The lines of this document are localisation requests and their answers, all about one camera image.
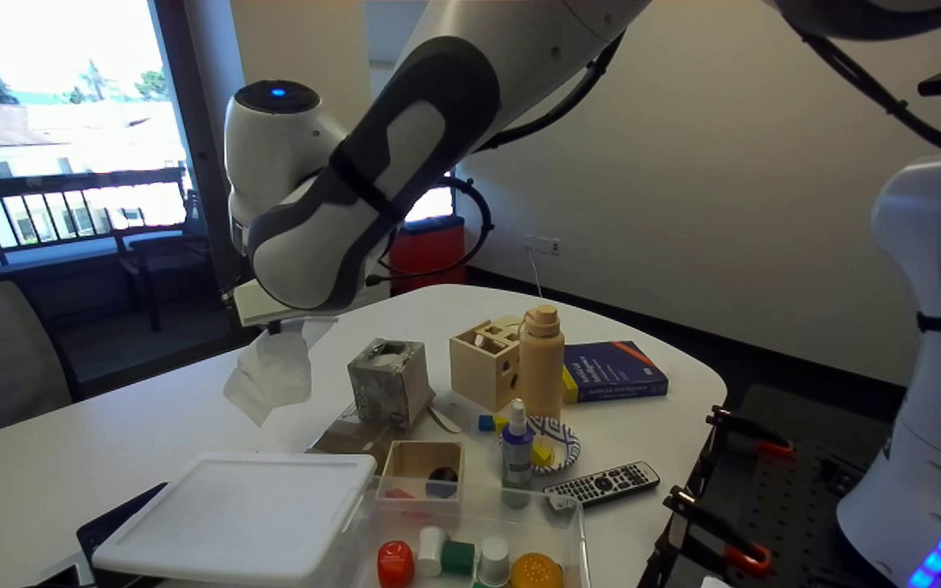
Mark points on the tan plastic bottle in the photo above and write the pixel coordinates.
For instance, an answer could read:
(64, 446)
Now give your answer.
(539, 362)

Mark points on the white bin lid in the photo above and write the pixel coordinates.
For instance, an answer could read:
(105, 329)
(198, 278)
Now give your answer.
(258, 522)

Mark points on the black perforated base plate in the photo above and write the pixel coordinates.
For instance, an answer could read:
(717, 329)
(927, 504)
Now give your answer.
(781, 504)

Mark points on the black remote control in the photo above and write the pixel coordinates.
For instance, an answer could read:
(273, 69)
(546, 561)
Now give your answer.
(602, 487)

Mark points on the red bin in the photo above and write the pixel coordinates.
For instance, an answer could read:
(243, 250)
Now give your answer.
(430, 253)

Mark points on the orange ball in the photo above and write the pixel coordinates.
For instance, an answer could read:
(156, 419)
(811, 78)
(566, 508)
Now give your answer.
(537, 570)

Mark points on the wooden shape sorter cube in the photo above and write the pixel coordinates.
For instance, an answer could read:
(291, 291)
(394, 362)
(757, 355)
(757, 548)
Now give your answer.
(484, 362)

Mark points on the small wooden open box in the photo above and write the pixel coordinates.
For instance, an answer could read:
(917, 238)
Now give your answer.
(424, 471)

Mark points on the black clamp orange handle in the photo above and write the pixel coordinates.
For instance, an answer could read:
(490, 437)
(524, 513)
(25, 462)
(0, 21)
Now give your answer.
(765, 443)

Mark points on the blue hardcover book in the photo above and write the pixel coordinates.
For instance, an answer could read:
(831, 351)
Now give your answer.
(608, 375)

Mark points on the clear plastic bin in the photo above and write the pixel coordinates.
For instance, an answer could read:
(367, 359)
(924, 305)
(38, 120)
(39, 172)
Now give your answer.
(462, 545)

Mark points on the red ball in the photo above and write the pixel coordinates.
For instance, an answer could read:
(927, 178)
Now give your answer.
(398, 564)

